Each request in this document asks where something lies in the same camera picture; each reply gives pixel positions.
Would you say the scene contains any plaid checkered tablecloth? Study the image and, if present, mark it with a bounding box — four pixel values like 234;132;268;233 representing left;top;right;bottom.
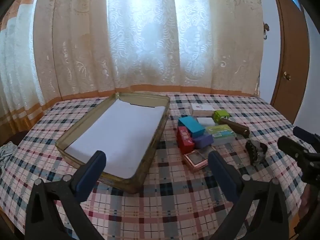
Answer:
1;94;305;239

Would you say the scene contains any white paper tray liner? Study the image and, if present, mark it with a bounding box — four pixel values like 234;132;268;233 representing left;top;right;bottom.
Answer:
66;99;165;179

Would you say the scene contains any white and cork box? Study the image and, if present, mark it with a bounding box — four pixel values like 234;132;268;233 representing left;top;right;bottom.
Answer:
190;103;215;117

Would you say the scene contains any gold metal tin tray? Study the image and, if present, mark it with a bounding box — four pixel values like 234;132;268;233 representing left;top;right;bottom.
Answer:
55;93;170;194

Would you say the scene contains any grey patterned cloth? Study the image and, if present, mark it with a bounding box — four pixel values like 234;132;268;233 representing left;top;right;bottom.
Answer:
0;141;17;173

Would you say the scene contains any green floss pick box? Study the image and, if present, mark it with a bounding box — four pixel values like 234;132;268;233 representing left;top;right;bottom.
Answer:
205;124;236;146

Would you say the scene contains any cream lace curtain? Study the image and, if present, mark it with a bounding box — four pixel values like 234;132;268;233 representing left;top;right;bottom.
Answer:
1;0;264;142

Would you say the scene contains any brass door knob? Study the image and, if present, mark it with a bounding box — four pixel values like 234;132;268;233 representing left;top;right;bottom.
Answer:
283;72;291;81

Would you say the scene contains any right hand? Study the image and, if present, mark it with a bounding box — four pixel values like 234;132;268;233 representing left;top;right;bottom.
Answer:
298;184;312;219

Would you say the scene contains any brown wooden block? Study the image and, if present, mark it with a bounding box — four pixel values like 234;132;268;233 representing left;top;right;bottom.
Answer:
218;118;250;138

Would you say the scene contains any lime green toy cube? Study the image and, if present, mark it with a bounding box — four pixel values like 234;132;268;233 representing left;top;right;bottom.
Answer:
212;109;230;123

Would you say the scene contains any pink framed card box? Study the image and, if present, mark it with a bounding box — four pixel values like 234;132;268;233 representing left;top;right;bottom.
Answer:
183;150;208;173

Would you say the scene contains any brown wooden door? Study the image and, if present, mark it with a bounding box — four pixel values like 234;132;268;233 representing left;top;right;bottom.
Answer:
271;0;310;123

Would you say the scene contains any red toy brick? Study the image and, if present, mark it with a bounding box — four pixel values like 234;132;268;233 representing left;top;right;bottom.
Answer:
177;126;194;154

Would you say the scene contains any purple block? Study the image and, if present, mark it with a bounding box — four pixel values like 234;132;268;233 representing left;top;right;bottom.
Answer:
192;133;214;149

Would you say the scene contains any teal toy brick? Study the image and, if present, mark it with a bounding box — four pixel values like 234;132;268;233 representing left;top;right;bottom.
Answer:
178;116;204;138

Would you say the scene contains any wall hook ornament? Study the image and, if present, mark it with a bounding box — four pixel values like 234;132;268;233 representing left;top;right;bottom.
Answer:
264;23;270;40

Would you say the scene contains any white power adapter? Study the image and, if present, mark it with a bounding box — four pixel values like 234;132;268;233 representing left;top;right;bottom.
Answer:
196;117;215;127

